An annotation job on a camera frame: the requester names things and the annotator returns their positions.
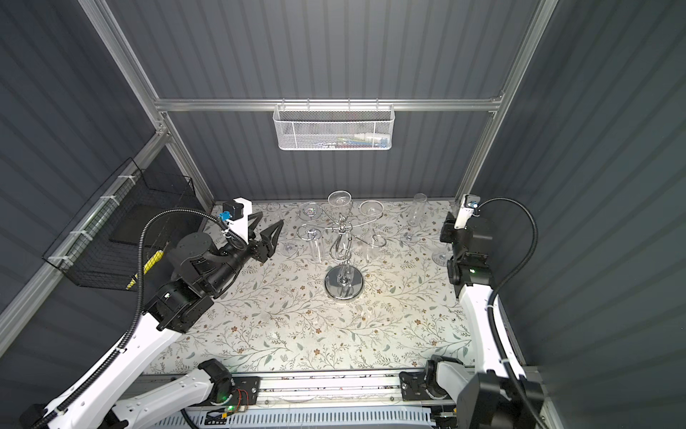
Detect clear wine glass front sticker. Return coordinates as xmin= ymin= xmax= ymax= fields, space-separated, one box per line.
xmin=402 ymin=193 xmax=428 ymax=244

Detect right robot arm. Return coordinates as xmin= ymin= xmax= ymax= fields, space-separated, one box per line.
xmin=423 ymin=214 xmax=545 ymax=428

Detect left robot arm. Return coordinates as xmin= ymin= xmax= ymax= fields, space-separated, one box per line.
xmin=20 ymin=198 xmax=284 ymax=428

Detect chrome wine glass rack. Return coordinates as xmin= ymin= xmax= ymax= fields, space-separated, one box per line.
xmin=319 ymin=215 xmax=387 ymax=301

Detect yellow black striped object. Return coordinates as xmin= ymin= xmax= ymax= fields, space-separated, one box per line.
xmin=125 ymin=250 xmax=164 ymax=291

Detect black pad in basket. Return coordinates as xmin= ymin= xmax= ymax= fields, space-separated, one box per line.
xmin=109 ymin=205 xmax=175 ymax=250

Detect items in white basket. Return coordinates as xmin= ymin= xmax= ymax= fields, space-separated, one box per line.
xmin=313 ymin=133 xmax=392 ymax=149

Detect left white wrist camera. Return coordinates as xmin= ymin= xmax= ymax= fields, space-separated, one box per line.
xmin=218 ymin=198 xmax=253 ymax=243

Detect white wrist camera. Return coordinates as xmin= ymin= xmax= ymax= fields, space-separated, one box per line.
xmin=454 ymin=194 xmax=481 ymax=230
xmin=218 ymin=198 xmax=253 ymax=243

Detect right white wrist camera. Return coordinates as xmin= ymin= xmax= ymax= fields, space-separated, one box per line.
xmin=454 ymin=194 xmax=481 ymax=230

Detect white mesh wall basket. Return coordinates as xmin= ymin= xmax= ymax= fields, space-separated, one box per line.
xmin=273 ymin=105 xmax=396 ymax=151

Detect black wire wall basket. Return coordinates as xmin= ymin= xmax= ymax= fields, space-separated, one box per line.
xmin=43 ymin=160 xmax=202 ymax=291

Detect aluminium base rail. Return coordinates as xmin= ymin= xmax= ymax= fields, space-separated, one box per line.
xmin=160 ymin=368 xmax=483 ymax=414

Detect left black corrugated cable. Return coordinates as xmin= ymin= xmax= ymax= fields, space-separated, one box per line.
xmin=26 ymin=207 xmax=248 ymax=429

